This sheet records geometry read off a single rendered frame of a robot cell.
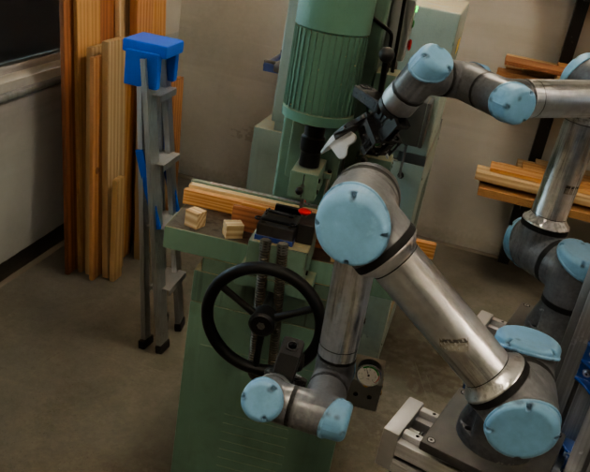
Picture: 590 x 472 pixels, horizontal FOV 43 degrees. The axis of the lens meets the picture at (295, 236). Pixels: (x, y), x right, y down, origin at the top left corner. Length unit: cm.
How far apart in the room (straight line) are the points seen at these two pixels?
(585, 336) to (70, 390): 181
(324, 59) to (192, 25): 274
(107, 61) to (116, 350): 113
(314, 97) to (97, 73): 152
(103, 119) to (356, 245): 218
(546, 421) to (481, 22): 304
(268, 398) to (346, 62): 80
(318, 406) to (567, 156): 87
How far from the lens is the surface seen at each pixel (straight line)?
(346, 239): 112
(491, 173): 373
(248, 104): 438
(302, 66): 175
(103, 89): 315
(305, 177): 184
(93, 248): 335
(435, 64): 147
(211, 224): 189
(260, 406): 133
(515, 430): 125
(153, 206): 271
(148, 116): 262
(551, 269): 184
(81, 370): 287
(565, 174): 185
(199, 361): 201
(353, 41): 174
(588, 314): 155
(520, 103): 145
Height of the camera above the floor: 169
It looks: 25 degrees down
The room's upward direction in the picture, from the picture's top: 10 degrees clockwise
